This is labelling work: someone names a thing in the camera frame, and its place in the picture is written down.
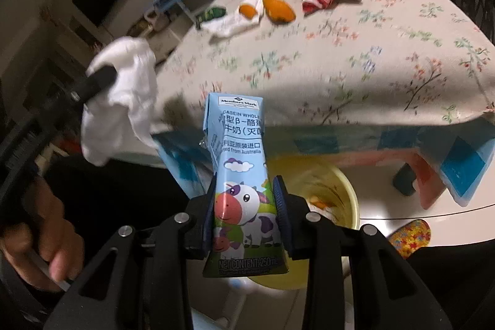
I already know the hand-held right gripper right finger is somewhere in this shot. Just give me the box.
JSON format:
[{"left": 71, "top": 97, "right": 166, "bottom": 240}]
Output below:
[{"left": 272, "top": 175, "right": 453, "bottom": 330}]

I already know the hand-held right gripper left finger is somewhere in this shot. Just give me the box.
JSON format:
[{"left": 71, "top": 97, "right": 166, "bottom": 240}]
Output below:
[{"left": 44, "top": 173, "right": 218, "bottom": 330}]

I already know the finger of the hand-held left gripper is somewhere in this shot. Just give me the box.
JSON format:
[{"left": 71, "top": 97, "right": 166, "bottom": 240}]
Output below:
[{"left": 71, "top": 66, "right": 117, "bottom": 105}]

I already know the large white tissue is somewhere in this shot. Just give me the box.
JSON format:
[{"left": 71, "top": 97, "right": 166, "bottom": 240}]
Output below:
[{"left": 80, "top": 37, "right": 160, "bottom": 167}]

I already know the yellow plastic basin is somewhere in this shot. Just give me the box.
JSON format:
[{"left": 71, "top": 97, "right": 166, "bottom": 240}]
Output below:
[{"left": 232, "top": 156, "right": 361, "bottom": 290}]

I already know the blue milk carton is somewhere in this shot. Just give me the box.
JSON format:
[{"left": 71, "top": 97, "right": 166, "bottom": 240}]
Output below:
[{"left": 201, "top": 92, "right": 290, "bottom": 279}]

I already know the large orange peel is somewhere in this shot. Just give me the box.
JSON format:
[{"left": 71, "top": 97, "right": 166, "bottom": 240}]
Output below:
[{"left": 263, "top": 0, "right": 297, "bottom": 24}]

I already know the person's left hand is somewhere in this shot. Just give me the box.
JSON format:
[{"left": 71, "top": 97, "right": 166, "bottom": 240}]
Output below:
[{"left": 0, "top": 178, "right": 84, "bottom": 293}]

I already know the colourful patterned slipper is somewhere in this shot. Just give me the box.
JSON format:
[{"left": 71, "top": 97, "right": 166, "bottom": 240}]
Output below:
[{"left": 389, "top": 220, "right": 432, "bottom": 260}]

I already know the green snack packet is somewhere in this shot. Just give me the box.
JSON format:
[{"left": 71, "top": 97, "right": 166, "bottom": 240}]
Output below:
[{"left": 195, "top": 6, "right": 228, "bottom": 30}]

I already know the small white tissue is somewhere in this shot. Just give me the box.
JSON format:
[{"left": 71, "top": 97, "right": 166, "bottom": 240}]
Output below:
[{"left": 201, "top": 0, "right": 267, "bottom": 37}]

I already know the blue pink checked undercloth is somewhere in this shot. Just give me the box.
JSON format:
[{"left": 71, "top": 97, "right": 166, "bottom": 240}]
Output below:
[{"left": 153, "top": 114, "right": 495, "bottom": 208}]

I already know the floral tablecloth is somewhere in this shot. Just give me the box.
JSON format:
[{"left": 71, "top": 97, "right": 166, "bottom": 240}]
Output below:
[{"left": 149, "top": 0, "right": 495, "bottom": 137}]

